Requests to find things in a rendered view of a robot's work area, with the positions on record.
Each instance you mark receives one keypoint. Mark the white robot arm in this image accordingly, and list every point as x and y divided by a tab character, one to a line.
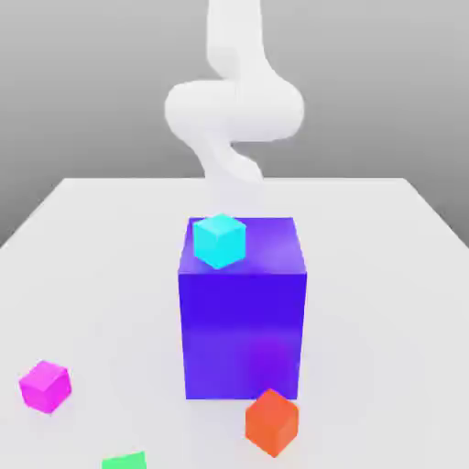
234	106

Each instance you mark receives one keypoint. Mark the small cyan cube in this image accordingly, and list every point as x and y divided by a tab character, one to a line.
219	242

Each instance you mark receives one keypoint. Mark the small orange cube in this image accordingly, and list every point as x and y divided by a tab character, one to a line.
272	423

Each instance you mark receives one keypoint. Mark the small magenta cube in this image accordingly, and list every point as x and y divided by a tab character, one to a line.
44	387

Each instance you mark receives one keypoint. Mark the small green cube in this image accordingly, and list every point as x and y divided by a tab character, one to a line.
124	461

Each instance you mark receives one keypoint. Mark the large blue box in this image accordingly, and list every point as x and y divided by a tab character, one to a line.
242	329

